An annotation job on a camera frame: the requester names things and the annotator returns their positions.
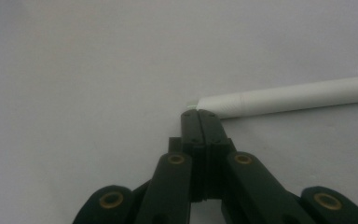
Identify white board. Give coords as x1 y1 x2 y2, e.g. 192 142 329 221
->
0 0 358 224

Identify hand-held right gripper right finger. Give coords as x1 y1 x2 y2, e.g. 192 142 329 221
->
198 109 237 202

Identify long white pen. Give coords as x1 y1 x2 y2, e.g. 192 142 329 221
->
186 74 358 120

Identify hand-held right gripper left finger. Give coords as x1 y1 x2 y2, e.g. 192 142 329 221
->
168 108 207 203

